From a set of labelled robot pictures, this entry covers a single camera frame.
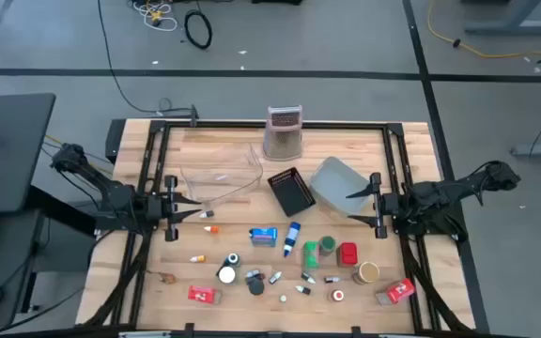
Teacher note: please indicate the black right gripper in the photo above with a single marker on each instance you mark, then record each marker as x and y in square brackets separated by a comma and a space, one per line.
[377, 206]

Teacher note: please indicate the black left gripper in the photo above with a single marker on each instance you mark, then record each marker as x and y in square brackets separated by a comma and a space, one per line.
[171, 209]

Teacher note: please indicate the small dark dropper bottle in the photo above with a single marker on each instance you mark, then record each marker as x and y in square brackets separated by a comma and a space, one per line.
[308, 278]
[303, 290]
[207, 214]
[275, 278]
[332, 279]
[251, 273]

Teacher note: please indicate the small orange dropper bottle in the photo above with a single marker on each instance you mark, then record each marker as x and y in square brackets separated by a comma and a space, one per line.
[212, 229]

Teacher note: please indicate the grey plastic bin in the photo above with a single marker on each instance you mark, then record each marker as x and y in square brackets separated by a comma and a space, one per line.
[336, 183]

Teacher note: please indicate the clear plastic bin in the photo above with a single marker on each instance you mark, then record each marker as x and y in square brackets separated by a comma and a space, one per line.
[219, 178]

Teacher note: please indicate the red paprika tin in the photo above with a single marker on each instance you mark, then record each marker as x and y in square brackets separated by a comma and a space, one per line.
[347, 253]

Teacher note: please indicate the small yellow dropper bottle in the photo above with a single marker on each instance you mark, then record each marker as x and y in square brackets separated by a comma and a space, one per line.
[198, 258]

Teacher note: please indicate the green lid oregano jar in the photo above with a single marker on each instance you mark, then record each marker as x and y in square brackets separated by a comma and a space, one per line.
[327, 244]

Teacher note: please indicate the tan lid spice jar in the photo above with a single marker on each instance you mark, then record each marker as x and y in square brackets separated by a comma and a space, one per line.
[368, 272]

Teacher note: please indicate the blue food colouring bottle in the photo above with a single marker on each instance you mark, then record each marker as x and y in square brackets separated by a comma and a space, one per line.
[292, 235]

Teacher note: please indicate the black white round cap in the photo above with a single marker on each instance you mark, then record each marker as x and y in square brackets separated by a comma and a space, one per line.
[227, 275]

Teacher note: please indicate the small blue carton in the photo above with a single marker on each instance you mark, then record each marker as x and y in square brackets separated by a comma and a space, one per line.
[263, 236]

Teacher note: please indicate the small red carton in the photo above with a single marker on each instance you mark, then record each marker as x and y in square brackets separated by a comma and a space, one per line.
[201, 294]

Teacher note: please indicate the red carton with grey side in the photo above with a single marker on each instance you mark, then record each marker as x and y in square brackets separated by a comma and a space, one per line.
[401, 290]

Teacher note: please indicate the red food colouring bottle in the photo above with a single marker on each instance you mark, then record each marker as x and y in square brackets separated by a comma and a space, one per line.
[337, 295]

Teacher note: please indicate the dark bottle with red cap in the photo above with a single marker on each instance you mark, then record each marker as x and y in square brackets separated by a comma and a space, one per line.
[261, 276]

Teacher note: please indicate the orange turmeric bottle black lid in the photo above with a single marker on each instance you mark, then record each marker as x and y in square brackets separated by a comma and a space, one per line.
[255, 286]

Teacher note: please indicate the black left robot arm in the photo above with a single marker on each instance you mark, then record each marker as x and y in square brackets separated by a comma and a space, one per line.
[111, 190]

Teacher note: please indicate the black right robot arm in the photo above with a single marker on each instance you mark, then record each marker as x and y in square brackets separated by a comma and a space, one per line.
[439, 195]

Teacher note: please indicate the small brown scrap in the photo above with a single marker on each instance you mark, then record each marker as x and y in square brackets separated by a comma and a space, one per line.
[168, 279]

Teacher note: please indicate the black plastic basket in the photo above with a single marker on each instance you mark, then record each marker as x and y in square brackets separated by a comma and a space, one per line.
[291, 192]

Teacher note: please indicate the metal mesh basket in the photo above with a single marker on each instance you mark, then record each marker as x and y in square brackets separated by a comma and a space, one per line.
[282, 141]

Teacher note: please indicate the black side desk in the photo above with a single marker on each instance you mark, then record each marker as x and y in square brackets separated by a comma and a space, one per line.
[17, 141]

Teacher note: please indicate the grey desk foot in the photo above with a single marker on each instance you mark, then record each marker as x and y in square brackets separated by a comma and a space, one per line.
[540, 150]

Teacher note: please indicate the desk with grey legs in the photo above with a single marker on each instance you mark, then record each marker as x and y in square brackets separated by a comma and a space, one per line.
[510, 29]

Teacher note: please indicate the black aluminium table frame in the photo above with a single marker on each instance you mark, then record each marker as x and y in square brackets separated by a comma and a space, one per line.
[275, 125]

